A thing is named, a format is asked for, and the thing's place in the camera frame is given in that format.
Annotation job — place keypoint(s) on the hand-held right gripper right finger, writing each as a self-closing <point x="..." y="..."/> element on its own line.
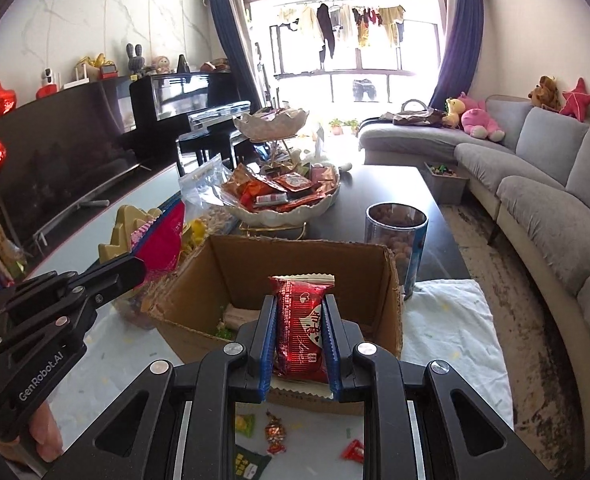
<point x="333" y="345"/>

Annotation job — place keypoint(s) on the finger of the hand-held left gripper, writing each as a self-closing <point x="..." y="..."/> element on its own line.
<point x="120" y="272"/>
<point x="150" y="227"/>

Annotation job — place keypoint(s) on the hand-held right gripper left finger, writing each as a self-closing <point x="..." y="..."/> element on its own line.
<point x="270" y="345"/>

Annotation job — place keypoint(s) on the pink-red snack packet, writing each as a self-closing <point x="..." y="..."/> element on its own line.
<point x="167" y="234"/>

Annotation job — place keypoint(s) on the red patterned snack packet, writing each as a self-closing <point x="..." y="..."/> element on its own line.
<point x="302" y="330"/>

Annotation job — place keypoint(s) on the beige snack packet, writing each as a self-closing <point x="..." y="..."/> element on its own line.
<point x="240" y="316"/>

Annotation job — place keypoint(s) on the brown cardboard box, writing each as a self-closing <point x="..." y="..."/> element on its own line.
<point x="295" y="260"/>

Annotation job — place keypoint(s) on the person's left hand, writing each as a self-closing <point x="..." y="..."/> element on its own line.
<point x="45" y="430"/>

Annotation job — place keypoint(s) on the candy container with gold lid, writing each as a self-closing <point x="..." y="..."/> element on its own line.
<point x="122" y="232"/>

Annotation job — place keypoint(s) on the clear zip bag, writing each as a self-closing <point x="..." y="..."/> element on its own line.
<point x="202" y="180"/>

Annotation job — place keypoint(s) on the yellow-green candy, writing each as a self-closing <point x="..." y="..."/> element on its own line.
<point x="245" y="422"/>

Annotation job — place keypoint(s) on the red foil candy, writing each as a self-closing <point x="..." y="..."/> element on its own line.
<point x="275" y="435"/>

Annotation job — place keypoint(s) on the small red snack packet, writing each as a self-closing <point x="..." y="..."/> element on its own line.
<point x="353" y="452"/>

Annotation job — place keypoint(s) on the flat screen television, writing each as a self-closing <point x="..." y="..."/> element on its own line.
<point x="60" y="160"/>

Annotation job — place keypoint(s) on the light blue tablecloth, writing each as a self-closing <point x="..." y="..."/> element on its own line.
<point x="450" y="335"/>

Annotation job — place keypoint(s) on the clear jar of nuts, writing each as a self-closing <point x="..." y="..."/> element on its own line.
<point x="395" y="240"/>

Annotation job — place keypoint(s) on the dark green snack packet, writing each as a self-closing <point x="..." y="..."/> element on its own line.
<point x="247" y="465"/>

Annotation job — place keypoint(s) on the black upright piano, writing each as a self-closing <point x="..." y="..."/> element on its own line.
<point x="185" y="105"/>

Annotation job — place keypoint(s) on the pile of red snack sachets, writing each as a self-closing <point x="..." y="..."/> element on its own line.
<point x="280" y="187"/>

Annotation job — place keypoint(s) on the white tiered snack stand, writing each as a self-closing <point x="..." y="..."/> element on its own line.
<point x="270" y="125"/>

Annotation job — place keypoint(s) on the small red box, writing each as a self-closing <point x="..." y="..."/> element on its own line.
<point x="107" y="71"/>

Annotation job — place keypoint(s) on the small plush doll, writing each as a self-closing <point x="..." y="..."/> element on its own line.
<point x="162" y="64"/>

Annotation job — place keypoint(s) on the black metronome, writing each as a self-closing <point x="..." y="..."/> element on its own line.
<point x="182" y="65"/>

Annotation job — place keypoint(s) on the grey rabbit figure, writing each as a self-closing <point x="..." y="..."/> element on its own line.
<point x="135" y="61"/>

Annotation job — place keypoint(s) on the brown ornament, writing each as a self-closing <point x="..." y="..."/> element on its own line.
<point x="217" y="65"/>

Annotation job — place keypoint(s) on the patterned rug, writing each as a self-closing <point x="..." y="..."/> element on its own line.
<point x="500" y="285"/>

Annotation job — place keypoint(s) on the grey storage bin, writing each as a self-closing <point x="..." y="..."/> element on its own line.
<point x="445" y="182"/>

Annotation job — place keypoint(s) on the blue curtain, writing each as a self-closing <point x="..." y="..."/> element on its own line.
<point x="232" y="45"/>
<point x="457" y="40"/>

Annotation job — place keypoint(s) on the small potted plants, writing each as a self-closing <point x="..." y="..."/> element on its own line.
<point x="342" y="125"/>

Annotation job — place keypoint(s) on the brown bag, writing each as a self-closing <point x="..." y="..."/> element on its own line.
<point x="415" y="116"/>

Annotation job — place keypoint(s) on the grey sectional sofa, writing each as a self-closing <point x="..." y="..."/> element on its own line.
<point x="540" y="200"/>

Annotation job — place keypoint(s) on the hanging denim shorts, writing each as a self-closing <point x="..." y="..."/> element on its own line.
<point x="364" y="91"/>

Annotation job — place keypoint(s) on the yellow plush toy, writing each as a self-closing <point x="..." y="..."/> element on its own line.
<point x="454" y="110"/>

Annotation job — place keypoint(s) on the pink plush toy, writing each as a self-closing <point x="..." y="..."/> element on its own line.
<point x="480" y="120"/>

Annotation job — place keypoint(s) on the row of hanging clothes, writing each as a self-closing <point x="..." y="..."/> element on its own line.
<point x="335" y="25"/>

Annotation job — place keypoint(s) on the brown plush toy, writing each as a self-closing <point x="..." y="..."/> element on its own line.
<point x="545" y="91"/>

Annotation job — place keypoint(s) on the pink star pillow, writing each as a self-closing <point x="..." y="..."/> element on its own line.
<point x="577" y="101"/>

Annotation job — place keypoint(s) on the gold ornament with white frame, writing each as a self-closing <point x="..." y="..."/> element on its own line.
<point x="87" y="67"/>

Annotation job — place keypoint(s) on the white camera on red base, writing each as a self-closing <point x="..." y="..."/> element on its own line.
<point x="49" y="83"/>

